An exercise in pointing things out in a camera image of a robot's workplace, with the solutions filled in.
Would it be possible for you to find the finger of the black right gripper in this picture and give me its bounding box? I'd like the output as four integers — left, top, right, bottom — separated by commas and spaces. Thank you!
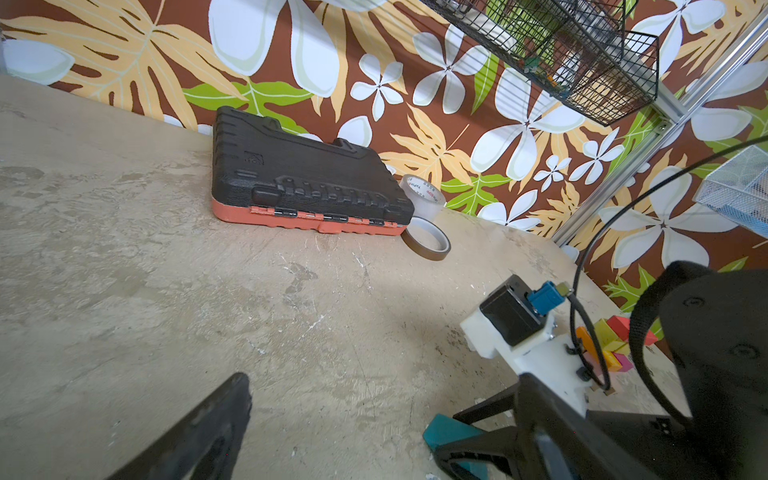
433, 427, 540, 479
453, 384, 519, 425

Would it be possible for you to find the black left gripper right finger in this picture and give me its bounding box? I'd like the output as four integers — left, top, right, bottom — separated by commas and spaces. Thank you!
514, 374, 657, 479

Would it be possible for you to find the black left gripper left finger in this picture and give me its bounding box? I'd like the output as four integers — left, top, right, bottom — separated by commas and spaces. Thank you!
110, 372, 252, 479

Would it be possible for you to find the teal triangular block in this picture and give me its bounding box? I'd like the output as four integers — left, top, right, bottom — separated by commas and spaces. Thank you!
423, 414, 489, 480

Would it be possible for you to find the orange rectangular block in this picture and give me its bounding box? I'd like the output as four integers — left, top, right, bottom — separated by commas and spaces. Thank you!
576, 326, 619, 372

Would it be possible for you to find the yellow green cube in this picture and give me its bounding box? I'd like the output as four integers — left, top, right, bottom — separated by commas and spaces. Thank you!
594, 319, 626, 352

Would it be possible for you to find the pink rectangular block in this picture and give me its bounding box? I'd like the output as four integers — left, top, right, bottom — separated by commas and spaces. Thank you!
584, 352, 604, 382

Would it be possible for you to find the magenta block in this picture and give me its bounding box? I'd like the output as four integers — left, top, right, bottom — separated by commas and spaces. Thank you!
613, 352, 634, 372

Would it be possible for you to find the red block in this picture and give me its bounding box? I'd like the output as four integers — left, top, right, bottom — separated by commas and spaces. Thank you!
606, 316, 658, 346

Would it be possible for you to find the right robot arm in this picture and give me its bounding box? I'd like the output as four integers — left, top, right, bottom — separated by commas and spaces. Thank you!
424, 261, 767, 479

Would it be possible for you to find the clear tape roll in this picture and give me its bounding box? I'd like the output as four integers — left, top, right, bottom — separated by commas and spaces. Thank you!
400, 174, 446, 221

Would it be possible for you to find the black red tool case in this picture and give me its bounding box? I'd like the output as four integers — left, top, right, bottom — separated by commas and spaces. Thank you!
211, 106, 414, 236

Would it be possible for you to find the white mesh basket right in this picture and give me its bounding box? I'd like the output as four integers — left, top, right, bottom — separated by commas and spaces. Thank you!
694, 146, 767, 238

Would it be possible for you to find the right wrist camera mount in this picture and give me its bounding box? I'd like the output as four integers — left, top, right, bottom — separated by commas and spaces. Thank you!
460, 275, 589, 416

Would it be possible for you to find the black wire wall basket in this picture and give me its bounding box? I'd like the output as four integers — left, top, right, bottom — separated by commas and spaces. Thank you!
427, 0, 660, 126

